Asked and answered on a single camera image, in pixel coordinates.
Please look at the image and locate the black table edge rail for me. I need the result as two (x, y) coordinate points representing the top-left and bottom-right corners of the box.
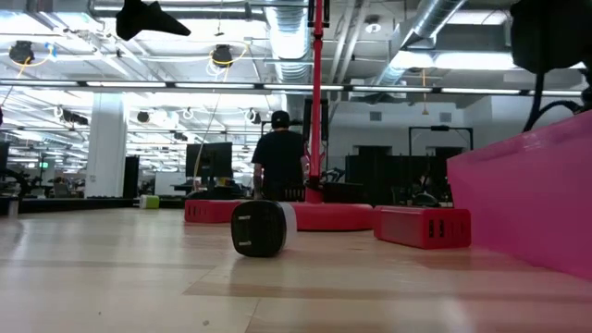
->
(0, 197), (186, 210)

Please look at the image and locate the slanted silver ventilation duct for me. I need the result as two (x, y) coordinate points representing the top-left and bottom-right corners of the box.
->
(374, 0), (467, 87)

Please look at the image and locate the black computer monitor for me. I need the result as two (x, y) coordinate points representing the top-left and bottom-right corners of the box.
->
(185, 142), (234, 179)

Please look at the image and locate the black mesh basket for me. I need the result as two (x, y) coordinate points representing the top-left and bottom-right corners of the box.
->
(276, 184), (307, 203)

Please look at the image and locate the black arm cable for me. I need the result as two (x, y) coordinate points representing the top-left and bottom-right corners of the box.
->
(522, 71), (585, 133)

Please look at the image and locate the person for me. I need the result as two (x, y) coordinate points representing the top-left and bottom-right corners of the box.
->
(252, 109), (308, 202)

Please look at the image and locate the tall black cabinet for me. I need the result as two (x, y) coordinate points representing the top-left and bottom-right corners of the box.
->
(123, 155), (141, 199)

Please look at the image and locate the red desk lamp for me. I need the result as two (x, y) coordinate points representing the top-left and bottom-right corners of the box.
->
(290, 0), (375, 232)

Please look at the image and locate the black white wall charger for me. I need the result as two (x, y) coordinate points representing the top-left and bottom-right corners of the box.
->
(230, 199), (299, 258)

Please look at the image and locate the white building column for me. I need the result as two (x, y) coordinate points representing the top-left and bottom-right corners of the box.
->
(84, 92), (129, 199)

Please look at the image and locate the black ceiling cable reel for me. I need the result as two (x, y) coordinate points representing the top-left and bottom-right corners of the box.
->
(8, 40), (36, 65)
(211, 43), (234, 68)

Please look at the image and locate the black metal frame stand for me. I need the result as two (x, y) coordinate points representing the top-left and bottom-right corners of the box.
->
(408, 125), (475, 204)

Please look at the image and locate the long ceiling light strip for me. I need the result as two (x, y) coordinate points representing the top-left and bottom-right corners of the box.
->
(0, 79), (592, 96)

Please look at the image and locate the pink plastic bin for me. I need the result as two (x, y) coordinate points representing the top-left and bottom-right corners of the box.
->
(446, 110), (592, 281)

